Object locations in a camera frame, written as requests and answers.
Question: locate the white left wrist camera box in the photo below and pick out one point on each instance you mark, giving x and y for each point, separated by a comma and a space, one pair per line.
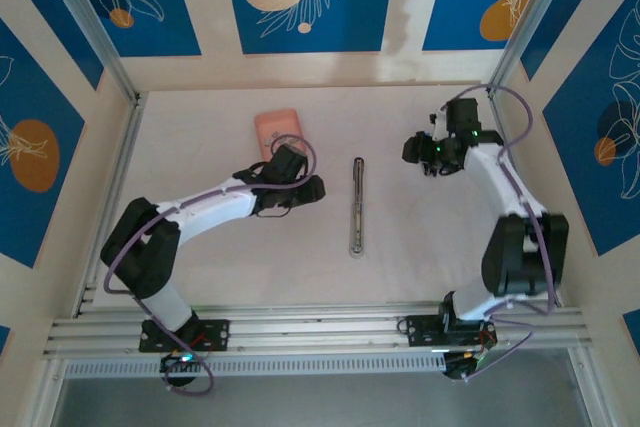
285, 140

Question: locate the aluminium rail beam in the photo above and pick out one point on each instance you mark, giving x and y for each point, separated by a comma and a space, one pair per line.
320, 332

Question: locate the aluminium corner post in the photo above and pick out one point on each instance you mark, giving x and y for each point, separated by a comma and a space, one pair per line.
531, 12
87, 12

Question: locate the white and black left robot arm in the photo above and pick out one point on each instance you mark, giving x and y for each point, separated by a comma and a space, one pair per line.
215, 204

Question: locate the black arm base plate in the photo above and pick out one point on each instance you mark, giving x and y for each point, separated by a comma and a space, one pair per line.
420, 332
220, 334

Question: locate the black and silver stapler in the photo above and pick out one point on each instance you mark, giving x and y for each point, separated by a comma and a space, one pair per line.
356, 227

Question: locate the black controller board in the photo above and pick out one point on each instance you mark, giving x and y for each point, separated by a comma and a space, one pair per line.
182, 362
462, 364

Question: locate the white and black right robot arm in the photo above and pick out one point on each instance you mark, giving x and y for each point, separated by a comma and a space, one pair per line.
500, 182

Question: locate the aluminium side rail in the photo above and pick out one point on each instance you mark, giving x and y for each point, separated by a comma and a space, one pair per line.
500, 109
123, 157

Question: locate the pink plastic tray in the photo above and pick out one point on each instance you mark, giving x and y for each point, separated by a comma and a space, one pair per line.
277, 119

